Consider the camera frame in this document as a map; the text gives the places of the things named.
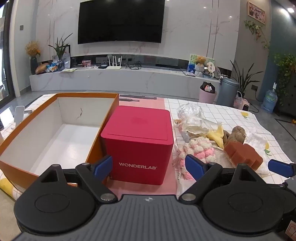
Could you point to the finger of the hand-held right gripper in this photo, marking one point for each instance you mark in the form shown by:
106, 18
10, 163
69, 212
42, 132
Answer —
279, 167

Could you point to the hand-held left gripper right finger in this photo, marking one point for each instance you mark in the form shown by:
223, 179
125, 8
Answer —
194, 165

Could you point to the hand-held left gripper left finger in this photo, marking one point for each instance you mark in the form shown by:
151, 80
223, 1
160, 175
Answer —
103, 165

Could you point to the brown stepped sponge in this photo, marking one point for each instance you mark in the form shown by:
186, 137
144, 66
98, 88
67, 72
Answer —
242, 155

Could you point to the crinkled clear plastic bag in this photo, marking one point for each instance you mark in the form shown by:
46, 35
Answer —
190, 117

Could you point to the orange cardboard box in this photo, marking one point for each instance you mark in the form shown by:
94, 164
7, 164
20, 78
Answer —
57, 139

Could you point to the pink white woolly scarf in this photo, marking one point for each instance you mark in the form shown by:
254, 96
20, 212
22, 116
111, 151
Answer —
201, 148

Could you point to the yellow felt triangle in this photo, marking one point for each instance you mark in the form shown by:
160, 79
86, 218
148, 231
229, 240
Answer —
217, 136

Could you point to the red square box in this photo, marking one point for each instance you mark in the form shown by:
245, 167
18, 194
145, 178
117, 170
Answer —
138, 143

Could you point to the brown plush toy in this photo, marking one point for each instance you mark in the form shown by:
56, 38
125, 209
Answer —
237, 135

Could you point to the blue water bottle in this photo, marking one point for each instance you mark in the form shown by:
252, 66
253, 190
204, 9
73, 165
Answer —
269, 100

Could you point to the pink trash bin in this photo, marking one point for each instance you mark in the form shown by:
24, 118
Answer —
208, 96

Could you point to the small pink heater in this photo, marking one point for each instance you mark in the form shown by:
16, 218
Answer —
241, 103

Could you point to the grey trash can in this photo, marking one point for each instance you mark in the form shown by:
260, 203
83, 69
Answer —
227, 92

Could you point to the white marble television cabinet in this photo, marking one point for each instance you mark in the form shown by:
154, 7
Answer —
127, 80

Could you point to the tall leafy potted plant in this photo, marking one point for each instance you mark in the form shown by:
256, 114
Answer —
245, 77

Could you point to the small white stand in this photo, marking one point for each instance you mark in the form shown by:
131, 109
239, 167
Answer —
19, 114

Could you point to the white router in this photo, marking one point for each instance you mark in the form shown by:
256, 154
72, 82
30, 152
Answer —
113, 67

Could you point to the bushy green plant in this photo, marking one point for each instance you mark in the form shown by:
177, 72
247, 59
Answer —
286, 67

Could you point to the green printed card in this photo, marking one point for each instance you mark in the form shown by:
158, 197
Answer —
192, 64

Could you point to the green paper sheets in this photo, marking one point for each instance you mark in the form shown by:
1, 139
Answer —
69, 69

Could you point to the teddy bear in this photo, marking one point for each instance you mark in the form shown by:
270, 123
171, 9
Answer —
200, 63

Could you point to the blue snack bag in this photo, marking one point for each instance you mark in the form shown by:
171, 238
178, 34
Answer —
52, 67

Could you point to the golden ornament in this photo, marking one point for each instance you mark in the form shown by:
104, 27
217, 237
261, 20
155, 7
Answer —
41, 68

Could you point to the green plant in glass vase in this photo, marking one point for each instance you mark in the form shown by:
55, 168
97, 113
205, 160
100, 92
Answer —
60, 49

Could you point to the dark vase with dried flowers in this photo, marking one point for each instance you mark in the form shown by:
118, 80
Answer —
33, 62

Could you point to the hanging green vine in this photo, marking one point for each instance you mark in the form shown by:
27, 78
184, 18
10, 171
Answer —
259, 31

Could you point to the glass balcony door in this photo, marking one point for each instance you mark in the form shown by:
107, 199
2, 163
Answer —
5, 58

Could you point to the small photo frame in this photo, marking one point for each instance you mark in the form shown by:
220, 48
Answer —
86, 63

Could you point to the black wall television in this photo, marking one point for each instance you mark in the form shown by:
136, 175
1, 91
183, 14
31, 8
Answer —
121, 20

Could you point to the framed wall picture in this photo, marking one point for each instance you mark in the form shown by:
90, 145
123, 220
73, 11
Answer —
256, 12

